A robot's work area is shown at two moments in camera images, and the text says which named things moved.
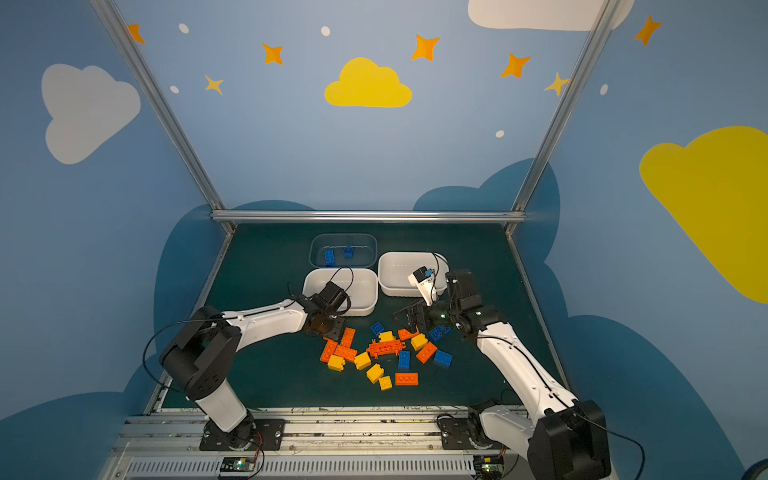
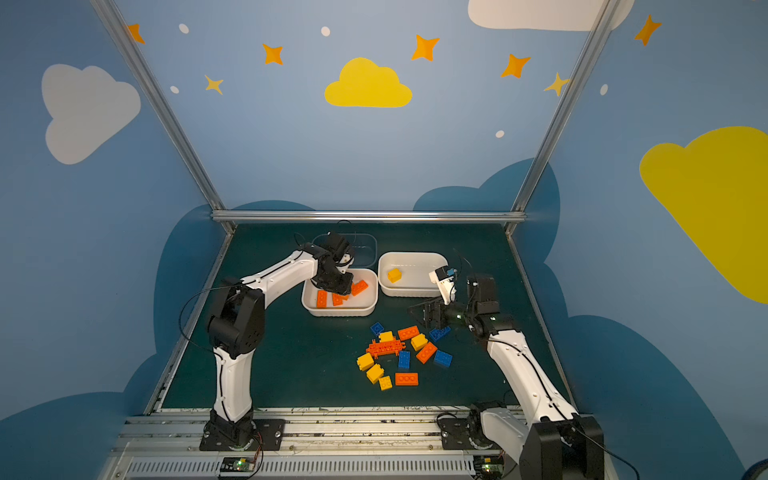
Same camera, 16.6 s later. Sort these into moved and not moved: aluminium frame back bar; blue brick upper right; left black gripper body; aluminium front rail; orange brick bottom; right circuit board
Moved: left black gripper body
Not moved: aluminium frame back bar; blue brick upper right; right circuit board; orange brick bottom; aluminium front rail
